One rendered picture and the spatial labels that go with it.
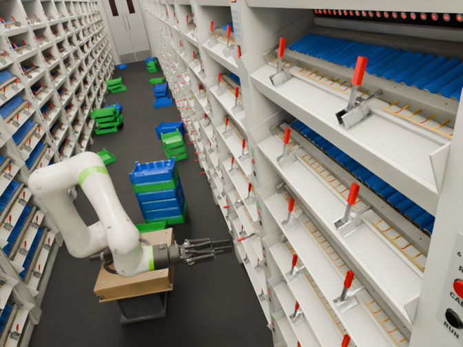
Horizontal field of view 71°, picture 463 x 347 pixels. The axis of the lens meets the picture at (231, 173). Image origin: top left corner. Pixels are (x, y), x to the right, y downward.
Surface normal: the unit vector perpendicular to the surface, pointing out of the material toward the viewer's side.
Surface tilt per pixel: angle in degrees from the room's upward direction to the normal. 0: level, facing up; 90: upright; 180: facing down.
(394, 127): 21
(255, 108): 90
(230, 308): 0
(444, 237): 90
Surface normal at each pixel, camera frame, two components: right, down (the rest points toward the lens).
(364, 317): -0.47, -0.72
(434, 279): -0.96, 0.24
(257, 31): 0.26, 0.44
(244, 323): -0.14, -0.86
